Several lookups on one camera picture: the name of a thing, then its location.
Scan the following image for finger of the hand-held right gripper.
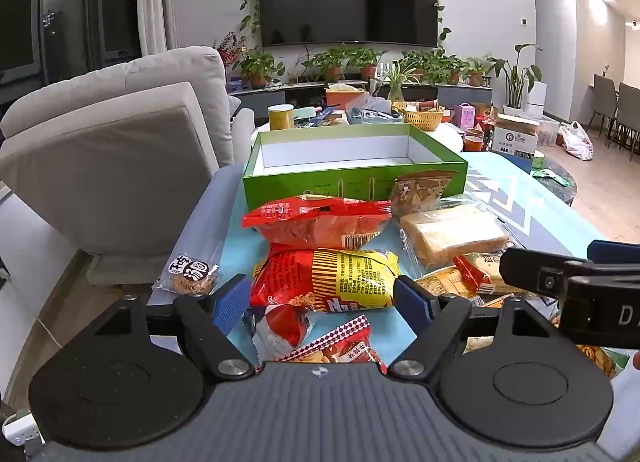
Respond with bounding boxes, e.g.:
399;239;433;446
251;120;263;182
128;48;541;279
500;247;591;303
587;239;640;264

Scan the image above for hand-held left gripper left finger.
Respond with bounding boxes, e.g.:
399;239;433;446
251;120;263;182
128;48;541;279
92;274;256;382

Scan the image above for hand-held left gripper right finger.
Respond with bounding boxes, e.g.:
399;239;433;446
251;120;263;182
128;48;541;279
387;276;556;383

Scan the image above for yellow snack packet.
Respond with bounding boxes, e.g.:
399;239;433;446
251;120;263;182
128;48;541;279
412;266;483;300

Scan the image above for round cookie packet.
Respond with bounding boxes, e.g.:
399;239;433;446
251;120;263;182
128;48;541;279
152;252;222;299

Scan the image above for red white small snack packet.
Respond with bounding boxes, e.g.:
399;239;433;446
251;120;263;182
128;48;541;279
244;303;317;365

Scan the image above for orange red small packet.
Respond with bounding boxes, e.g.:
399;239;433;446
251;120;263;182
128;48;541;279
452;252;506;293

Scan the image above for yellow red striped snack bag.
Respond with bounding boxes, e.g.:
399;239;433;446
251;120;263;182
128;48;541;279
249;244;402;314

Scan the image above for sliced bread packet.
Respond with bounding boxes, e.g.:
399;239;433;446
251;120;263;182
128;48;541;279
398;202;516;270

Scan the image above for checkered red snack packet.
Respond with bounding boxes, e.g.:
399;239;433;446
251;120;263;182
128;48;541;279
270;314;390;375

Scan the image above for brown snack packet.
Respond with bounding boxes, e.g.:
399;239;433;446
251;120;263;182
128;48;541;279
389;170;459;218

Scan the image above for red jelly snack bag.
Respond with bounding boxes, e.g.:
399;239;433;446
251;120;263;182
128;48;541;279
242;194;393;251

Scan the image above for green cardboard box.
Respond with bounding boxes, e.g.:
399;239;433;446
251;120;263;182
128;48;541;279
242;123;469;213

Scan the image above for blue printed mat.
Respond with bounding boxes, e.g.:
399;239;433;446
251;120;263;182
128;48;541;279
220;151;640;383

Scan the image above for dark marble table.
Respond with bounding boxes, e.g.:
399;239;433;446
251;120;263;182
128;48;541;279
520;154;578;207

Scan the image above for green foil packet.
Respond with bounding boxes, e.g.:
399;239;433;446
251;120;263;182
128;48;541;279
532;169;571;188

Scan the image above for white plastic bag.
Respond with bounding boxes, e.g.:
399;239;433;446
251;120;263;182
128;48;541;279
557;121;594;160

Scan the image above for grey dining chair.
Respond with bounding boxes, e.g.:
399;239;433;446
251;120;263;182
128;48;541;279
590;74;619;135
610;82;640;163

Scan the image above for clear storage box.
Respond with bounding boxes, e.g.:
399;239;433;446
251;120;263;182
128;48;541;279
537;117;561;148

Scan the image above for printed cardboard box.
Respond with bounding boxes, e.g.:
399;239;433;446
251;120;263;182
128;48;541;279
491;112;541;155

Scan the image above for white humidifier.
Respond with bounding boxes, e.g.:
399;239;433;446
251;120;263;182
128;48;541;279
522;82;547;119

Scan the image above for pink box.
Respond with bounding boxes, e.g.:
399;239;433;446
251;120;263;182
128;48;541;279
454;103;476;130

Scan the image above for yellow woven basket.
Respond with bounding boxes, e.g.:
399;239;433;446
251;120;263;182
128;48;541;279
391;101;446;131

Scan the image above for light grey sofa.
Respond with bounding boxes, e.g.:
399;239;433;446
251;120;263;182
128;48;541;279
0;47;256;288

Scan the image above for yellow can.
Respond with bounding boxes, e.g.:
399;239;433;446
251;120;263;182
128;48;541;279
267;104;295;131

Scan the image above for tall plant in white pot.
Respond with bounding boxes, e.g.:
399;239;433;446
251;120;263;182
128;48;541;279
487;43;544;115

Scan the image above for potted green plant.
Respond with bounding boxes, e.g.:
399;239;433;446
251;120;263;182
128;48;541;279
300;49;351;83
465;57;494;88
345;47;387;82
234;49;286;89
400;49;437;79
435;54;469;86

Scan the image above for orange storage box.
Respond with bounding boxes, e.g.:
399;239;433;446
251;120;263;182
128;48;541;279
325;84;366;110

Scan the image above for spider plant in glass vase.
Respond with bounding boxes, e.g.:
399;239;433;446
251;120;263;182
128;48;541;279
377;62;422;103

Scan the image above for red berry branches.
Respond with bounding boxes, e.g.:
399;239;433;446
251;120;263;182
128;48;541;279
214;32;242;68

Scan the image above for dark glass window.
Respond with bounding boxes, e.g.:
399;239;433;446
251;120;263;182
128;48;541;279
0;0;141;103

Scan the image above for white cable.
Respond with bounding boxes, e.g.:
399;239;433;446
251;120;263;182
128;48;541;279
32;314;66;349

